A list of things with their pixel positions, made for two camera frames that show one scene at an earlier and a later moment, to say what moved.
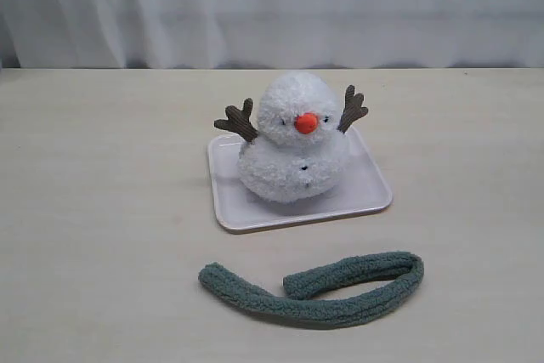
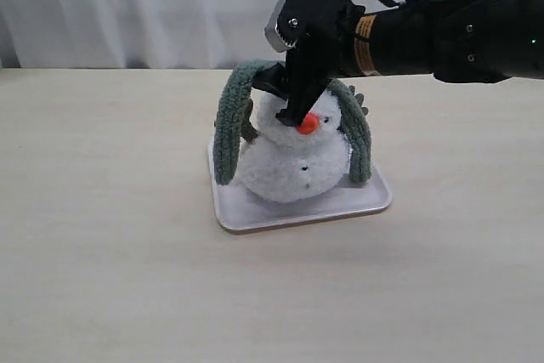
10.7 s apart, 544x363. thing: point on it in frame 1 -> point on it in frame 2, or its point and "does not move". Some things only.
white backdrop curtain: [258, 12] does not move
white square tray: [365, 190] does not move
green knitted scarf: [252, 301] -> [227, 127]
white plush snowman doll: [297, 151] does not move
